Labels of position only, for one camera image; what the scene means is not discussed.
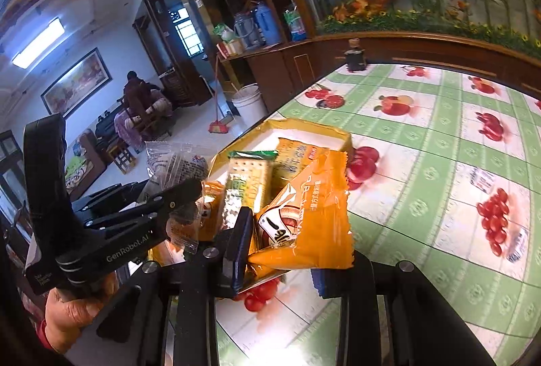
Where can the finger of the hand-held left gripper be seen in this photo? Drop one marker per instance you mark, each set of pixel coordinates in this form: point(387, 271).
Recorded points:
point(105, 197)
point(177, 197)

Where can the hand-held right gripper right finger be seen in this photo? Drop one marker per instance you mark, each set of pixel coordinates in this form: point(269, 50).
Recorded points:
point(327, 283)

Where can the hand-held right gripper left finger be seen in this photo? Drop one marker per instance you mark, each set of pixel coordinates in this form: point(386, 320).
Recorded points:
point(239, 241)

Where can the clear plastic snack packet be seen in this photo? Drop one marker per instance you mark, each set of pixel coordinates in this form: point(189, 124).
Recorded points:
point(177, 163)

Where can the green cracker packet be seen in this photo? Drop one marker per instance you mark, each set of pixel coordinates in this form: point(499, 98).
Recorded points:
point(247, 180)

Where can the orange snack packet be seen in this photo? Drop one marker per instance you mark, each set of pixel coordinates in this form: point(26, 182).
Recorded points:
point(312, 201)

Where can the yellow cardboard box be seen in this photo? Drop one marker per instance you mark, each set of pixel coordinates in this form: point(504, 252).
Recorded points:
point(296, 125)

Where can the person's left hand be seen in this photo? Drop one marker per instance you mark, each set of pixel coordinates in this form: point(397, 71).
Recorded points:
point(72, 315)

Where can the wooden sofa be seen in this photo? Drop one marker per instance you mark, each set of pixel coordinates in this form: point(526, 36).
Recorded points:
point(80, 171)

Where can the small orange candy packet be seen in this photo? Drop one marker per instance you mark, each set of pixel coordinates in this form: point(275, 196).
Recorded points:
point(210, 209)

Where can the wooden stool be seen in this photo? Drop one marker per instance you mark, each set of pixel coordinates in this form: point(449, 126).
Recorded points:
point(122, 156)

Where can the red broom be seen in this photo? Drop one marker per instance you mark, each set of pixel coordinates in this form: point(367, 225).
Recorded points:
point(219, 127)

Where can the orange cracker packet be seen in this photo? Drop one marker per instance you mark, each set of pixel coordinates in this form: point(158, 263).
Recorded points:
point(296, 161)

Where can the white plastic bucket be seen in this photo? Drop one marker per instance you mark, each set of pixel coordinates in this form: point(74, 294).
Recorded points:
point(249, 106)

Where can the tall wooden cabinet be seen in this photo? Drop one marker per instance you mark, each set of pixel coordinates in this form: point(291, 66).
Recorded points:
point(186, 74)

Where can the ceiling light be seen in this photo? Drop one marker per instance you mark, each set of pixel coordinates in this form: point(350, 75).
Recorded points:
point(38, 42)

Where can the green fruit print tablecloth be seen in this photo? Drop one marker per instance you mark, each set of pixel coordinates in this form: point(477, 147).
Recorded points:
point(422, 180)

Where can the red white carton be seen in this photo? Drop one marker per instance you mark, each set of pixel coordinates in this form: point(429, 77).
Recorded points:
point(230, 49)

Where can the window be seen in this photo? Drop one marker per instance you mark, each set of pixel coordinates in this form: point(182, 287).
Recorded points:
point(189, 34)

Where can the small green bag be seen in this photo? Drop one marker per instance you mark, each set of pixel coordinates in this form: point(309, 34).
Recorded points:
point(224, 33)

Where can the low wooden cabinet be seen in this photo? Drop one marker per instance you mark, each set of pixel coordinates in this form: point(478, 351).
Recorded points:
point(287, 65)

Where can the grey bottle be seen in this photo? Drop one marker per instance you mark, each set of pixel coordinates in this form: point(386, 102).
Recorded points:
point(246, 32)

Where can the small white candy packet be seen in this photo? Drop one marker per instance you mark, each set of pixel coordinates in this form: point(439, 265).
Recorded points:
point(482, 180)
point(517, 243)

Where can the blue thermos bottle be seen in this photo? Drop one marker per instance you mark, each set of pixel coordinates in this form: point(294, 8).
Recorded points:
point(267, 25)

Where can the green white bag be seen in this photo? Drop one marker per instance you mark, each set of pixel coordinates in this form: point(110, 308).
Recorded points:
point(295, 23)

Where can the dark glass jar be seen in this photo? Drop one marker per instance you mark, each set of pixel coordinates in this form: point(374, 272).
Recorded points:
point(355, 57)

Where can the framed wall picture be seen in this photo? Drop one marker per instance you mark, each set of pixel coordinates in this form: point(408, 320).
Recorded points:
point(76, 82)

